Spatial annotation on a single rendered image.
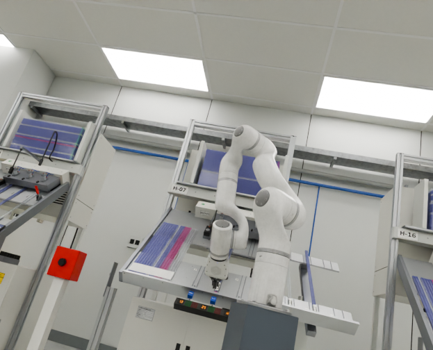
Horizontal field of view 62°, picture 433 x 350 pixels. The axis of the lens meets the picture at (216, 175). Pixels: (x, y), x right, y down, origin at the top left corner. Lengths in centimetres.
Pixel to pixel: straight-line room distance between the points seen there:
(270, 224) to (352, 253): 266
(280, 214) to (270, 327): 37
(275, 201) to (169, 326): 111
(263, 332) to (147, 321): 105
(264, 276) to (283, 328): 17
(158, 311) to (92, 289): 201
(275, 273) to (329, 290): 255
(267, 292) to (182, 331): 94
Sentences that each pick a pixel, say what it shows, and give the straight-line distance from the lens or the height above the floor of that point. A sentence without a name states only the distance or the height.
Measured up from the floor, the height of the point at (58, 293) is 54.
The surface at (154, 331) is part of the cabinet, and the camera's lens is 216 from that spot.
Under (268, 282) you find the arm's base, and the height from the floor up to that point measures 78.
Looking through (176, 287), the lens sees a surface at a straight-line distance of 183.
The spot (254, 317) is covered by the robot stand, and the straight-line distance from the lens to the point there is 123.
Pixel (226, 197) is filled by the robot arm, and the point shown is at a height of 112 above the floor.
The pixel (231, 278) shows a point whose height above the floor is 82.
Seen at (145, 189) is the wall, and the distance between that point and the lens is 415.
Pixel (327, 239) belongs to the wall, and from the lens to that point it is 389.
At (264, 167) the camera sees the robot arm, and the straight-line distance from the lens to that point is 147.
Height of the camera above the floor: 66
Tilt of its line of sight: 20 degrees up
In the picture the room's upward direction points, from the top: 14 degrees clockwise
